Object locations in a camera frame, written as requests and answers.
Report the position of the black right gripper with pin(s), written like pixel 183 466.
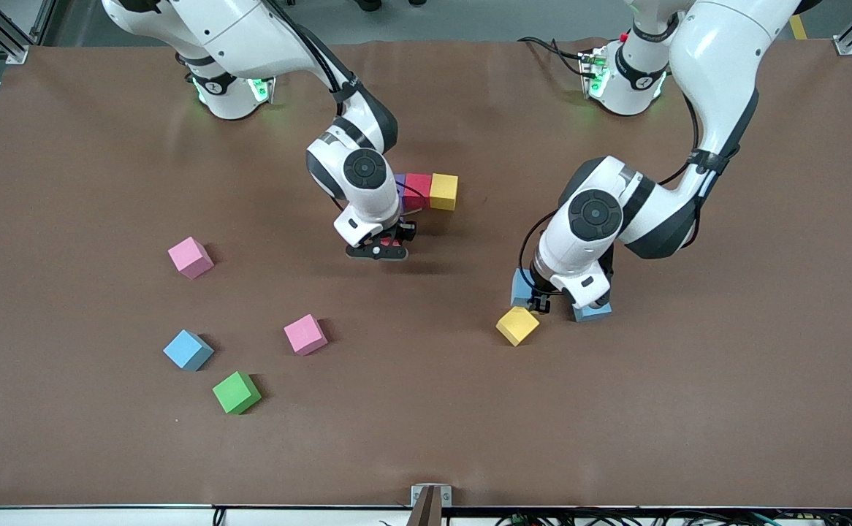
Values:
pixel 401 231

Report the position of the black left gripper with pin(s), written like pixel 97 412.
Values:
pixel 540 297

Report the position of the red foam block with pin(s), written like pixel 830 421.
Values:
pixel 389 242
pixel 419 191

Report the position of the blue foam block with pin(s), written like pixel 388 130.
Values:
pixel 591 314
pixel 519 287
pixel 188 350

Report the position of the yellow foam block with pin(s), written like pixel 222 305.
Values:
pixel 443 191
pixel 517 326

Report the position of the pink foam block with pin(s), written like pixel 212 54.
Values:
pixel 191 257
pixel 305 334

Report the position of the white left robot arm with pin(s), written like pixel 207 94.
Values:
pixel 718 66

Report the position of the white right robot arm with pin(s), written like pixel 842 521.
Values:
pixel 367 197

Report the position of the brown table mat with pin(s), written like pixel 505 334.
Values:
pixel 426 409

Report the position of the green foam block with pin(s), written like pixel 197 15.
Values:
pixel 236 392

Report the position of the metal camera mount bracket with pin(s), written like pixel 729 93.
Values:
pixel 430 504

